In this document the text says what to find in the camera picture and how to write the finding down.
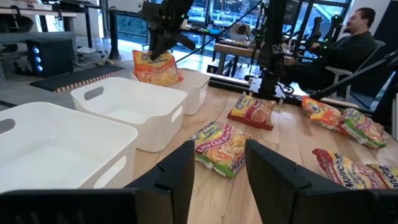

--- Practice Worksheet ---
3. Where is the white office chair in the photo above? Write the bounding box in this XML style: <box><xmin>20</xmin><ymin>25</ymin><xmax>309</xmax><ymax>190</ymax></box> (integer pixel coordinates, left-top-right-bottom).
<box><xmin>325</xmin><ymin>40</ymin><xmax>386</xmax><ymax>100</ymax></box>

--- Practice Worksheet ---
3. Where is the black hazard-striped floor mat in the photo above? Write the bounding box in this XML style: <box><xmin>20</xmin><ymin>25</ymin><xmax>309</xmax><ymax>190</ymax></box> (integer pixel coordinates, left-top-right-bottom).
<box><xmin>29</xmin><ymin>63</ymin><xmax>129</xmax><ymax>94</ymax></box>

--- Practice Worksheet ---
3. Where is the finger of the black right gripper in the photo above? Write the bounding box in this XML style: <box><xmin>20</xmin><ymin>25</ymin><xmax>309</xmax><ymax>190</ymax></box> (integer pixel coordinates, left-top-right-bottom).
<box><xmin>149</xmin><ymin>30</ymin><xmax>178</xmax><ymax>62</ymax></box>
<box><xmin>175</xmin><ymin>32</ymin><xmax>197</xmax><ymax>51</ymax></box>

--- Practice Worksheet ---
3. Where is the white desk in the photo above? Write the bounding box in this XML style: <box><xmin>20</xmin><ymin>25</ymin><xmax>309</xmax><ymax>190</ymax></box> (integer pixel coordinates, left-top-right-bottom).
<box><xmin>0</xmin><ymin>6</ymin><xmax>78</xmax><ymax>32</ymax></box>

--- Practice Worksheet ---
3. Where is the wooden work table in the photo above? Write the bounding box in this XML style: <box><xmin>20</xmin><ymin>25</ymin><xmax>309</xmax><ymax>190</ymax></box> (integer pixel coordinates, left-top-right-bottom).
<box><xmin>214</xmin><ymin>42</ymin><xmax>296</xmax><ymax>75</ymax></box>

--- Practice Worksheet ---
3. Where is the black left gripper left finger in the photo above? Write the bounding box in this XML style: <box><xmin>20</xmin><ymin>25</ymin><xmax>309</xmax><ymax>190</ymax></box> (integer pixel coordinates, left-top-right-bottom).
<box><xmin>0</xmin><ymin>139</ymin><xmax>195</xmax><ymax>224</ymax></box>

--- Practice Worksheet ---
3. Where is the roast beef noodle pack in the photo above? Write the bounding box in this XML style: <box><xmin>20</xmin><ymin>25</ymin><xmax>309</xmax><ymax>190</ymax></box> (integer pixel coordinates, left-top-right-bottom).
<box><xmin>226</xmin><ymin>91</ymin><xmax>277</xmax><ymax>131</ymax></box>
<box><xmin>312</xmin><ymin>148</ymin><xmax>388</xmax><ymax>190</ymax></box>

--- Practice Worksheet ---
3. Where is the white plastic bin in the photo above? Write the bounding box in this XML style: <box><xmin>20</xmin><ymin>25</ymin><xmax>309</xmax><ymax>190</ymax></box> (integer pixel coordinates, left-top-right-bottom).
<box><xmin>0</xmin><ymin>101</ymin><xmax>139</xmax><ymax>193</ymax></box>
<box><xmin>70</xmin><ymin>77</ymin><xmax>188</xmax><ymax>153</ymax></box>
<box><xmin>130</xmin><ymin>68</ymin><xmax>211</xmax><ymax>116</ymax></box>

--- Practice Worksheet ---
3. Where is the silver aluminium rail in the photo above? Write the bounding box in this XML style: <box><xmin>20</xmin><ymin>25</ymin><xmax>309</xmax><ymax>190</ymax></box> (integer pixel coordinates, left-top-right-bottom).
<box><xmin>391</xmin><ymin>93</ymin><xmax>398</xmax><ymax>141</ymax></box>

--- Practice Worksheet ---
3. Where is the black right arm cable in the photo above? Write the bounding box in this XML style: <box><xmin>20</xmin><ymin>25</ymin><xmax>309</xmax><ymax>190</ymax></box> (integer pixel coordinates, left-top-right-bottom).
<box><xmin>175</xmin><ymin>0</ymin><xmax>265</xmax><ymax>63</ymax></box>

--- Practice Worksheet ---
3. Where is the black post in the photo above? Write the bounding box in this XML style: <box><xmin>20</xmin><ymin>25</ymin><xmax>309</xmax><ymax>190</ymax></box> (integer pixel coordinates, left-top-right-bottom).
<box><xmin>108</xmin><ymin>6</ymin><xmax>123</xmax><ymax>60</ymax></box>

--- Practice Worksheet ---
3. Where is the lime chili shrimp noodle pack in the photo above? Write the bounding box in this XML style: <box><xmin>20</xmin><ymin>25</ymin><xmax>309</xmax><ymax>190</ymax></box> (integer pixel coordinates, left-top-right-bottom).
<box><xmin>340</xmin><ymin>108</ymin><xmax>388</xmax><ymax>149</ymax></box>
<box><xmin>188</xmin><ymin>120</ymin><xmax>253</xmax><ymax>179</ymax></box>

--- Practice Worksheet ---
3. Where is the black computer tower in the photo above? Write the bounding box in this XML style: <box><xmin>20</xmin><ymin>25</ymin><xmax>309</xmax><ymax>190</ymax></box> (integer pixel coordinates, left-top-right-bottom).
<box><xmin>26</xmin><ymin>39</ymin><xmax>75</xmax><ymax>78</ymax></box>

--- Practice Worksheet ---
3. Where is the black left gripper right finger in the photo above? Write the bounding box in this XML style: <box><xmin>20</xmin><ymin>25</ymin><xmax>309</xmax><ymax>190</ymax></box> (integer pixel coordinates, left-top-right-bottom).
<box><xmin>244</xmin><ymin>138</ymin><xmax>398</xmax><ymax>224</ymax></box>

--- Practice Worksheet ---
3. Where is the person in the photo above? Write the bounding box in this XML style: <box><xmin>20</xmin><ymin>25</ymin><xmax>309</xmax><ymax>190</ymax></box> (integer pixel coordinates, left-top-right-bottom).
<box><xmin>285</xmin><ymin>7</ymin><xmax>379</xmax><ymax>91</ymax></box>

